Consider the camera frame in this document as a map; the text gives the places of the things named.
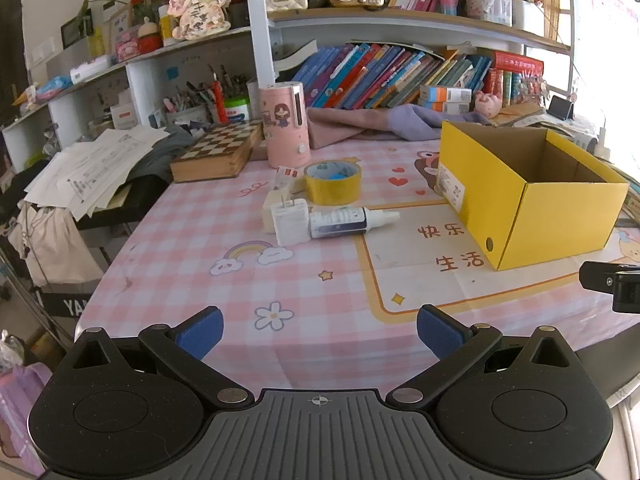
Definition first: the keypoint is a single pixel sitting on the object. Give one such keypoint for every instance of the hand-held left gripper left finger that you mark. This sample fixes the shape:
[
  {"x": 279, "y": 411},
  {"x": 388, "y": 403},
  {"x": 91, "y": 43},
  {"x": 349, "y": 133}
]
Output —
[{"x": 200, "y": 332}]

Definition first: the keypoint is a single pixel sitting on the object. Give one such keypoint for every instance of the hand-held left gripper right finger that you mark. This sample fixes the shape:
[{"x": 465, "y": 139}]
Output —
[{"x": 440, "y": 332}]

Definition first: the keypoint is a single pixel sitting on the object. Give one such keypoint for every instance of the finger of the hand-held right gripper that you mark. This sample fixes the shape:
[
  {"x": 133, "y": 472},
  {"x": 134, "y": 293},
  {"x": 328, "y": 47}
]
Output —
[{"x": 600, "y": 275}]

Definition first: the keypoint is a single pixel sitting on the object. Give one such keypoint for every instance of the yellow cardboard box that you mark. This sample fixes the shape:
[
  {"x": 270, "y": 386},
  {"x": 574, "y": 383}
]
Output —
[{"x": 565, "y": 220}]

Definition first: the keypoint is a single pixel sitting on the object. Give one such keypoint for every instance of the white charger plug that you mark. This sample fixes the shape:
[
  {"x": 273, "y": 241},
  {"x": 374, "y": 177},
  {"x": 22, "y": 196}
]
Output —
[{"x": 290, "y": 225}]

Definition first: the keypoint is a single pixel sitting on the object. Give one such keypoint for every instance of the yellow tape roll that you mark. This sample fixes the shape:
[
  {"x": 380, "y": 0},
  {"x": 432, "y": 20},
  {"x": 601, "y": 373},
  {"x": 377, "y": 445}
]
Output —
[{"x": 332, "y": 192}]

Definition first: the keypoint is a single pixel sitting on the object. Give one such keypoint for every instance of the small white red box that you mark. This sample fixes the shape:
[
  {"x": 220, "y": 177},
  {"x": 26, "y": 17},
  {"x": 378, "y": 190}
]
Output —
[{"x": 287, "y": 177}]

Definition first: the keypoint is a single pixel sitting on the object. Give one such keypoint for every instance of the black digital piano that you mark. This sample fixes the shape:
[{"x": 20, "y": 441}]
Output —
[{"x": 125, "y": 200}]

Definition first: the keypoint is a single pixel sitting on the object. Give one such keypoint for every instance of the stack of books and papers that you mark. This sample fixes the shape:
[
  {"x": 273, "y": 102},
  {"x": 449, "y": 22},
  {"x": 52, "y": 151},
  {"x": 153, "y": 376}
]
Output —
[{"x": 540, "y": 115}]

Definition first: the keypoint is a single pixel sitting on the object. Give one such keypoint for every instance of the black phone stand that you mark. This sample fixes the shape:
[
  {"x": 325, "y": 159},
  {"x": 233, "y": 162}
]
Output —
[{"x": 560, "y": 107}]

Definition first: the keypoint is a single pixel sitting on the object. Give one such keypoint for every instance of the beige cloth bag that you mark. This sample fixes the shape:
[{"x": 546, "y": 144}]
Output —
[{"x": 50, "y": 245}]

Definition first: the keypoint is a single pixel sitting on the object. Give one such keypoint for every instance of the wooden chessboard box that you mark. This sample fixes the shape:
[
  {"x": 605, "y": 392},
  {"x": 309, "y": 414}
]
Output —
[{"x": 215, "y": 152}]

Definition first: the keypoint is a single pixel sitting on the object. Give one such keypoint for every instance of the dark grey cloth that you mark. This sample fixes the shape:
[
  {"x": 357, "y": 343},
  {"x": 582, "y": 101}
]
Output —
[{"x": 160, "y": 152}]

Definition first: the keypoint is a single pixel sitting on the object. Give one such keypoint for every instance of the lilac pink bag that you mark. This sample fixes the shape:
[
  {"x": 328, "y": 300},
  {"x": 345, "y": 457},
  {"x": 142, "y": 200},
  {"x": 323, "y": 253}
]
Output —
[{"x": 20, "y": 410}]

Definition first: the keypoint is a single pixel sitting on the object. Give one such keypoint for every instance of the pile of white papers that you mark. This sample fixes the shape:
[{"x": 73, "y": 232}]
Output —
[{"x": 95, "y": 165}]

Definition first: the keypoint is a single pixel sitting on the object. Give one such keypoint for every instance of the colourful toy pack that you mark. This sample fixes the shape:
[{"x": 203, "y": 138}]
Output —
[{"x": 527, "y": 87}]

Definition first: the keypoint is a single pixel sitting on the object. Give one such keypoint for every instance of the pink pig figurine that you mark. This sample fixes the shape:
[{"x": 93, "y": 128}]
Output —
[{"x": 487, "y": 102}]

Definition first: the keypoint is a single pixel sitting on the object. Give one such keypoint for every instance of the lilac cloth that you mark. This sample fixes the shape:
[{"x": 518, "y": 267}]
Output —
[{"x": 425, "y": 122}]

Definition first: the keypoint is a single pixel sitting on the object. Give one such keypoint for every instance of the pen holder with pens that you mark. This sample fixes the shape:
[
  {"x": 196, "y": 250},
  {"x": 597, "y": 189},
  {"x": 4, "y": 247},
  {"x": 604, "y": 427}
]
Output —
[{"x": 187, "y": 110}]

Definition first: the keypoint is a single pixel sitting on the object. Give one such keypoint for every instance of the pink cylindrical holder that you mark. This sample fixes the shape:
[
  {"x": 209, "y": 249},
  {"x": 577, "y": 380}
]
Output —
[{"x": 282, "y": 125}]

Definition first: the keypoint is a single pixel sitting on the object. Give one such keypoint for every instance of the orange white carton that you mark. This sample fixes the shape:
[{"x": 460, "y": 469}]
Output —
[
  {"x": 445, "y": 94},
  {"x": 442, "y": 107}
]

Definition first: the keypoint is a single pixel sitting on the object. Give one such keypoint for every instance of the white jar green lid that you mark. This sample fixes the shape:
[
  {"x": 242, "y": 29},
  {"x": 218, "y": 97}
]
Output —
[{"x": 236, "y": 110}]

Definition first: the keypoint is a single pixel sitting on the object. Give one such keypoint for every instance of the dusty pink cloth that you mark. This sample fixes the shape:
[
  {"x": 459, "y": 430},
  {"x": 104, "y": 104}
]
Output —
[{"x": 345, "y": 127}]

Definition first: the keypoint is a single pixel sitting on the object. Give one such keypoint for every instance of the red thick book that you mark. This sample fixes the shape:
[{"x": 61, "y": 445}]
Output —
[{"x": 517, "y": 62}]

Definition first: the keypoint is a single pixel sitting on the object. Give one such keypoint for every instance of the white red label box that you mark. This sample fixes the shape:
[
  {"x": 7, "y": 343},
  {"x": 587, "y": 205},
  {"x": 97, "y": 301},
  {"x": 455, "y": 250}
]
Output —
[{"x": 124, "y": 117}]

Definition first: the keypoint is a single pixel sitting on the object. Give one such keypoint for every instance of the red bottle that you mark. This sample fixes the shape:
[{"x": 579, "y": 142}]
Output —
[{"x": 218, "y": 102}]

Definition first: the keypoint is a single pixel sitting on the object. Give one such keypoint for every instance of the white storage box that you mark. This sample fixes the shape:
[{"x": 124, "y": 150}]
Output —
[{"x": 527, "y": 15}]

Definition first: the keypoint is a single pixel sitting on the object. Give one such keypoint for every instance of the bamboo slat mat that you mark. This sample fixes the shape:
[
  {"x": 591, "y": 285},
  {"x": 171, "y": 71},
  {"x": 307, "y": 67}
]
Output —
[{"x": 550, "y": 5}]

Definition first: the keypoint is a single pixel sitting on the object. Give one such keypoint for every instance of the blue packet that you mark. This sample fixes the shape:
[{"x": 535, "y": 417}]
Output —
[{"x": 52, "y": 87}]

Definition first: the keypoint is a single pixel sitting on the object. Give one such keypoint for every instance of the long white box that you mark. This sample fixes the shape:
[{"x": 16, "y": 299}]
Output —
[{"x": 90, "y": 67}]

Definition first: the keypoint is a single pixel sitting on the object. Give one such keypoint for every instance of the pink tin box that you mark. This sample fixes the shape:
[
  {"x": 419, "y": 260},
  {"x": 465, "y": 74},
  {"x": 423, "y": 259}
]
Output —
[{"x": 127, "y": 47}]

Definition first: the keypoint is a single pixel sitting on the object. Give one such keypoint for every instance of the white bookshelf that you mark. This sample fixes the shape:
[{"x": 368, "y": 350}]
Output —
[{"x": 260, "y": 35}]

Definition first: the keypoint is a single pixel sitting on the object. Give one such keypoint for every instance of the picture frame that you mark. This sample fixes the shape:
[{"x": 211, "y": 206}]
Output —
[{"x": 75, "y": 30}]

